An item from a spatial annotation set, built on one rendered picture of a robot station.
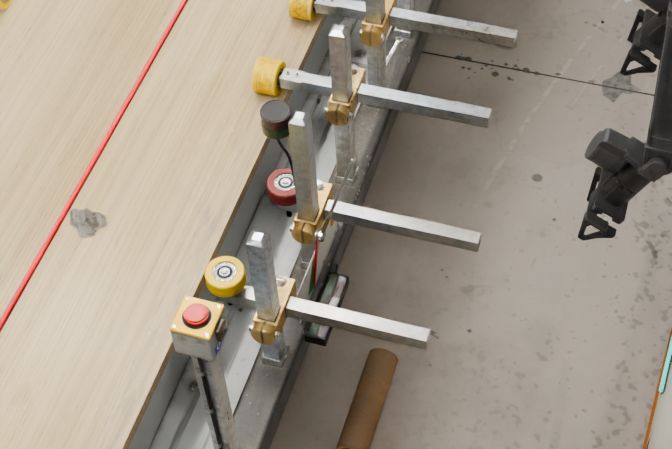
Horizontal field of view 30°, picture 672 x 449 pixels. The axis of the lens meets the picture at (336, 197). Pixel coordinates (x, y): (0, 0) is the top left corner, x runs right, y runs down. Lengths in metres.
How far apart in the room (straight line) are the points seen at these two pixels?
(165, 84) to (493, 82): 1.51
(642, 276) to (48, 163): 1.72
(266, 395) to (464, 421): 0.89
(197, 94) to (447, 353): 1.07
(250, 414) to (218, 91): 0.73
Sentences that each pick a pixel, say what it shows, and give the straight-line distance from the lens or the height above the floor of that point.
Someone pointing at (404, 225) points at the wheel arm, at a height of 0.86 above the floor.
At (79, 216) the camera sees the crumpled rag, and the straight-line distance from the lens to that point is 2.63.
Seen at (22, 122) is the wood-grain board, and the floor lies 0.90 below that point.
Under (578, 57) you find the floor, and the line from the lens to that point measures 4.18.
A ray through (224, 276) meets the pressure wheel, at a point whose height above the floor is 0.90.
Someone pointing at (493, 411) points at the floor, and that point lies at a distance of 3.34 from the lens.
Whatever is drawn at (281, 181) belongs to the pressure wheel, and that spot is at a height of 0.91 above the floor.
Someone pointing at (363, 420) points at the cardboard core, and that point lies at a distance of 3.23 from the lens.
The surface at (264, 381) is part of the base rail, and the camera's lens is 2.57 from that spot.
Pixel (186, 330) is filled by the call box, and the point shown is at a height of 1.22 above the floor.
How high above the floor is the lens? 2.90
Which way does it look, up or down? 51 degrees down
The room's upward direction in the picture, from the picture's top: 4 degrees counter-clockwise
